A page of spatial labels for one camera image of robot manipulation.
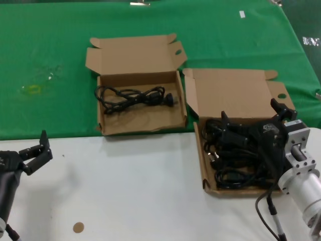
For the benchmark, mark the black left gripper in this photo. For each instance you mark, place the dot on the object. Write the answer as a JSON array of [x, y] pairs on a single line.
[[10, 162]]

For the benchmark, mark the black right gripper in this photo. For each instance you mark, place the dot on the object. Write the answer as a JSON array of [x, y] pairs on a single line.
[[269, 135]]

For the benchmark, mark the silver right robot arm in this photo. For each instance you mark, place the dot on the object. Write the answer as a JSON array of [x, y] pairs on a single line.
[[301, 185]]

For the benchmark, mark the brown open cardboard box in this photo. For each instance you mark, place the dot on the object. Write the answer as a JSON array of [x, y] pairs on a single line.
[[135, 123], [225, 93]]

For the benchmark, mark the round brown cardboard disc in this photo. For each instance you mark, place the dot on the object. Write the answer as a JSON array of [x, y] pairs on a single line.
[[78, 227]]

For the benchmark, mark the small white paper label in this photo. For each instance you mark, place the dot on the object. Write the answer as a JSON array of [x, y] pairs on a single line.
[[242, 14]]

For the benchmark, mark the green table cloth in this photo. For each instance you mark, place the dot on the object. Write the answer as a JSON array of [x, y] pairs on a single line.
[[50, 37]]

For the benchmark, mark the silver metal table clamp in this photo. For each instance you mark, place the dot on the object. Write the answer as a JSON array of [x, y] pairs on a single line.
[[276, 1], [140, 3]]

